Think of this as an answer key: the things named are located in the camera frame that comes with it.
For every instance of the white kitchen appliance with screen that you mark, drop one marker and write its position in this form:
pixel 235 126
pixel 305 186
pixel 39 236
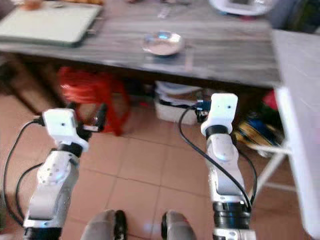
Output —
pixel 245 6

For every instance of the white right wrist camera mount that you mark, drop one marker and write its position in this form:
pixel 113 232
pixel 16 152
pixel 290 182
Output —
pixel 221 112

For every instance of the grey right robot leg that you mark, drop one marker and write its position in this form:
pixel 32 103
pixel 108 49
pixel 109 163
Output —
pixel 182 227

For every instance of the white plastic storage box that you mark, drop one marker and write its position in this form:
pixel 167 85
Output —
pixel 175 110

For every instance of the grey robot leg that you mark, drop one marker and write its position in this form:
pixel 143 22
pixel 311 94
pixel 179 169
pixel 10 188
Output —
pixel 102 227
pixel 182 227

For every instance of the grey left robot leg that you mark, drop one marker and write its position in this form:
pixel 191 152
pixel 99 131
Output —
pixel 102 227

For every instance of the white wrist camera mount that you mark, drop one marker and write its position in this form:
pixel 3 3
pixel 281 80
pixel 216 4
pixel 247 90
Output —
pixel 221 112
pixel 62 127

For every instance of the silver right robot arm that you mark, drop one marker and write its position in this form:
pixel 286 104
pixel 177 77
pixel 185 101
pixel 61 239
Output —
pixel 227 175

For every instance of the white plastic cabinet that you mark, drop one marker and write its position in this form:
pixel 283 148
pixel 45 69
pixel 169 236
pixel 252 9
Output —
pixel 300 110

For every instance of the round steel bowl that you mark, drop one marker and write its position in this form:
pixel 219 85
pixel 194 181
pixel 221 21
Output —
pixel 163 44

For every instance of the white green-rimmed cutting board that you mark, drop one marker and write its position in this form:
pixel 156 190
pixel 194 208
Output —
pixel 50 25

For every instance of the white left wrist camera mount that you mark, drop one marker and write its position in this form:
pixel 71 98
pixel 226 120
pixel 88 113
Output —
pixel 62 127

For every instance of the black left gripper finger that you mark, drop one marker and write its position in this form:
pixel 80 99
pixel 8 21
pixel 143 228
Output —
pixel 72 105
pixel 101 117

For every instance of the red plastic stool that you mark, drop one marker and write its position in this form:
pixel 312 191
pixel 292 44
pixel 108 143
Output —
pixel 90 90

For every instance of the blue and yellow bag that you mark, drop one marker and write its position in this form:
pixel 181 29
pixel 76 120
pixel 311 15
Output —
pixel 260 134

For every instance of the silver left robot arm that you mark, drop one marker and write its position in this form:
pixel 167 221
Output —
pixel 50 192

